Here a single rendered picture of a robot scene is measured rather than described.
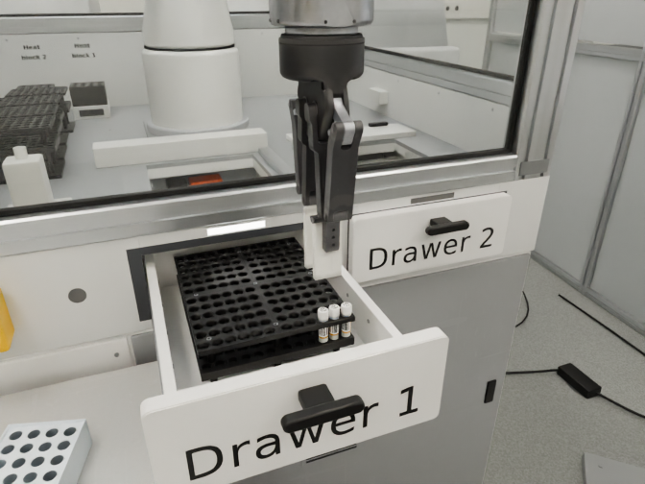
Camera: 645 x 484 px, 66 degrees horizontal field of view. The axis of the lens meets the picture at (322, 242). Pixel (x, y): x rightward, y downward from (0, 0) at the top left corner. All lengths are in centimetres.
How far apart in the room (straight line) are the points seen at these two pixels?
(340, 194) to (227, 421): 22
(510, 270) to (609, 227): 147
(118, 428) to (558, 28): 82
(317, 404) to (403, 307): 47
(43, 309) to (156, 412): 33
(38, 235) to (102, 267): 8
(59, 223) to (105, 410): 24
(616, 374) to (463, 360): 115
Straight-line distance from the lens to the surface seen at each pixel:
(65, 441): 65
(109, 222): 69
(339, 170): 44
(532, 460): 172
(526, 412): 185
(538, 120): 90
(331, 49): 43
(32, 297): 73
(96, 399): 73
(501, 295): 102
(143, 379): 74
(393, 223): 77
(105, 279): 72
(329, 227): 48
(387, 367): 50
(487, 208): 87
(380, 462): 113
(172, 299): 75
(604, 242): 247
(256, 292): 62
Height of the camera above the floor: 123
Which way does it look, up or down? 26 degrees down
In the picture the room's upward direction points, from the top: straight up
